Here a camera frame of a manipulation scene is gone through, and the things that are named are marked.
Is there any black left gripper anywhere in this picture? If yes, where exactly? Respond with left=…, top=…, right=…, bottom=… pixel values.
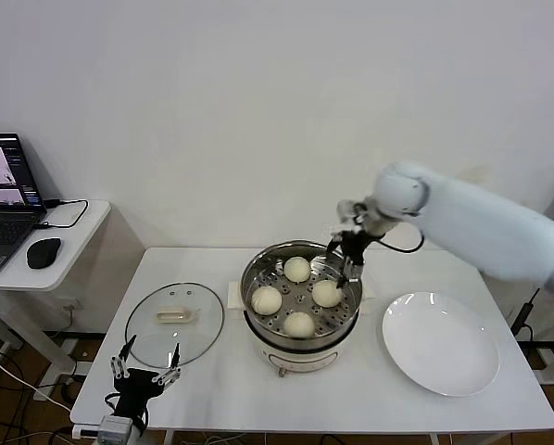
left=109, top=336, right=183, bottom=419

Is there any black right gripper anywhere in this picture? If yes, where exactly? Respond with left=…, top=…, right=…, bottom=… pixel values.
left=324, top=232, right=370, bottom=289

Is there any white steamed baozi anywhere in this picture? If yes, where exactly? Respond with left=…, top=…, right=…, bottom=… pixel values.
left=283, top=257, right=312, bottom=284
left=250, top=286, right=283, bottom=316
left=283, top=311, right=316, bottom=338
left=311, top=279, right=344, bottom=309

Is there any round glass pot lid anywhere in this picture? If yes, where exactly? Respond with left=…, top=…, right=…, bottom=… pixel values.
left=125, top=282, right=226, bottom=371

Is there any stainless steel steamer basket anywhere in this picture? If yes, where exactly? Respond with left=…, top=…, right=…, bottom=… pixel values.
left=240, top=240, right=365, bottom=350

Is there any white electric cooking pot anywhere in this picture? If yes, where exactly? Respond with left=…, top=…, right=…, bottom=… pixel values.
left=228, top=273, right=379, bottom=379

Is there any white round plate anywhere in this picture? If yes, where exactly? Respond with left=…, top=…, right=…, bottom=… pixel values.
left=381, top=291, right=501, bottom=399

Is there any white rounded side desk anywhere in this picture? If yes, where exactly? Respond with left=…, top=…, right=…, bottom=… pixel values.
left=0, top=199, right=113, bottom=390

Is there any black computer mouse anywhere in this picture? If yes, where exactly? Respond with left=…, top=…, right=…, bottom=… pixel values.
left=26, top=236, right=62, bottom=270

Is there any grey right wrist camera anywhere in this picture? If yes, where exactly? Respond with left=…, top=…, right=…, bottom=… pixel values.
left=336, top=198, right=369, bottom=224

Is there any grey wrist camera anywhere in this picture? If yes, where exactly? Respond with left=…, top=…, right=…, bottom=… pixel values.
left=336, top=198, right=369, bottom=224
left=97, top=415, right=135, bottom=444

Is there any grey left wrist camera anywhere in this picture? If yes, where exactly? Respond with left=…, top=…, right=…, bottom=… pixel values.
left=97, top=415, right=135, bottom=444

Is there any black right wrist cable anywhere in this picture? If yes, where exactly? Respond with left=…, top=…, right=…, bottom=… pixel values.
left=376, top=229, right=426, bottom=254

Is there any white floor cable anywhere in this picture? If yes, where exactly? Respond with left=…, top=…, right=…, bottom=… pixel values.
left=0, top=350, right=74, bottom=412

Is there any black hanging cable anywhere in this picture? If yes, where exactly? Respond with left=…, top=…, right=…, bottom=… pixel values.
left=510, top=287, right=542, bottom=336

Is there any black laptop power cable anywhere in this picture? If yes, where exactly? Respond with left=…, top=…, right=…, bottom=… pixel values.
left=34, top=197, right=91, bottom=231

